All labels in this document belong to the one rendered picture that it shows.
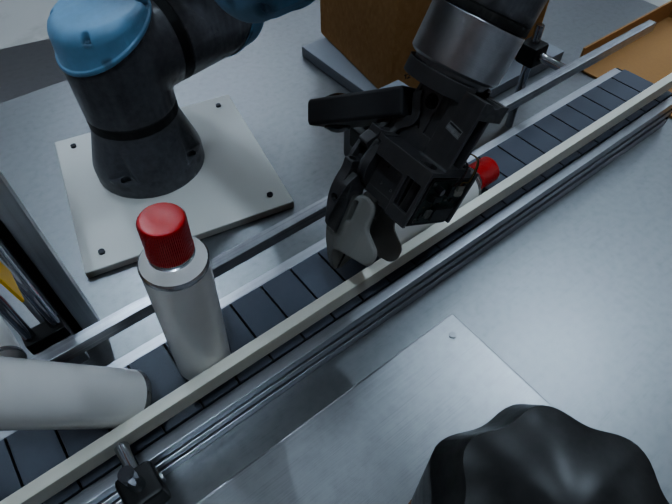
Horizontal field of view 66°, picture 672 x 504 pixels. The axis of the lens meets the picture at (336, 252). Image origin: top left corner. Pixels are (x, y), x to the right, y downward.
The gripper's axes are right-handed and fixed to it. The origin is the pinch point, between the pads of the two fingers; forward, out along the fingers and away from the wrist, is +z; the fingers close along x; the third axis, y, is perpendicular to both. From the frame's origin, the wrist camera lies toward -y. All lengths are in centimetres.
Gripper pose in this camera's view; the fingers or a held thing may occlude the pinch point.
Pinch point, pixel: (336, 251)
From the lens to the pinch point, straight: 51.7
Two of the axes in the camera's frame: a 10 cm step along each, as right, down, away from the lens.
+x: 6.9, -1.0, 7.1
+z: -3.9, 7.8, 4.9
